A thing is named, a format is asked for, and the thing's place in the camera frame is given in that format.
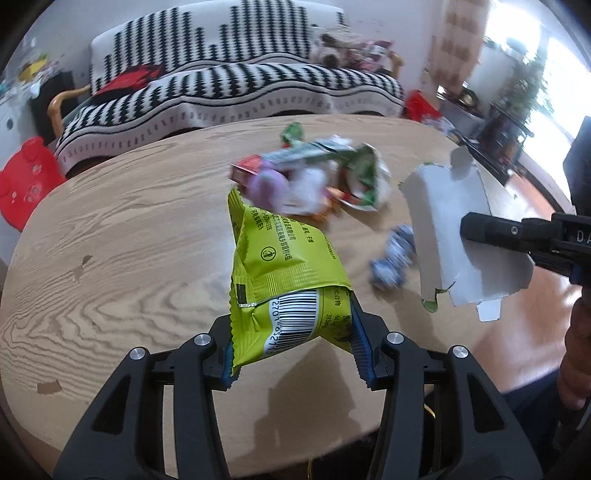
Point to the black box cabinet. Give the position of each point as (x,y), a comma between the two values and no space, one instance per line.
(51,99)

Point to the orange wrapper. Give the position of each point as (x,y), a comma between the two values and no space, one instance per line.
(334,196)

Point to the wooden frame sofa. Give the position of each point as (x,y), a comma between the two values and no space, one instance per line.
(55,108)

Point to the green potted plant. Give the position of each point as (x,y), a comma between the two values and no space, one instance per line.
(526,83)

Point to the yellow-green snack packet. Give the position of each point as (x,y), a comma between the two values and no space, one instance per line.
(277,258)

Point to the yellow item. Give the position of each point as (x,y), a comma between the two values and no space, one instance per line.
(31,69)

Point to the person's right hand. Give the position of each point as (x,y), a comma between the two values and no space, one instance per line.
(577,350)

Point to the small green wrapper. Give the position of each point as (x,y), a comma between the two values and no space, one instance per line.
(293,133)

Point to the dark low cabinet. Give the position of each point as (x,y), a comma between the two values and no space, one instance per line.
(498,134)

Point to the white appliance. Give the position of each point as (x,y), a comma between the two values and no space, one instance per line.
(14,129)

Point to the green white crumpled packet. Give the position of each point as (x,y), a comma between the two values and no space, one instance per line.
(364,170)

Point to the red plastic stool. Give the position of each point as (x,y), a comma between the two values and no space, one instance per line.
(25,184)

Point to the patterned curtain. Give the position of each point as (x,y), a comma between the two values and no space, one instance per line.
(455,41)

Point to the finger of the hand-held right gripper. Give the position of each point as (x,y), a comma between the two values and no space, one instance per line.
(498,230)

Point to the red bag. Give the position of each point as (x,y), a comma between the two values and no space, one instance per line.
(420,108)

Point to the blue white wrapper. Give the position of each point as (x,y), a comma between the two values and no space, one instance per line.
(392,258)

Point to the white cardboard box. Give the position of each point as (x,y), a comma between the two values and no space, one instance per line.
(438,217)

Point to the person's dark clothing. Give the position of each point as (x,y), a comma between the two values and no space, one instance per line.
(531,397)

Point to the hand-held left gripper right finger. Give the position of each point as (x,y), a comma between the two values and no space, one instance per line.
(362,355)

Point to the black white striped blanket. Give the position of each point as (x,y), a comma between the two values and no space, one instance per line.
(231,87)

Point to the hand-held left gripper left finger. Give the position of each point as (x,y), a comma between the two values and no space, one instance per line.
(225,369)

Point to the purple wrapper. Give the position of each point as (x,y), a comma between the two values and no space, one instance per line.
(268,191)

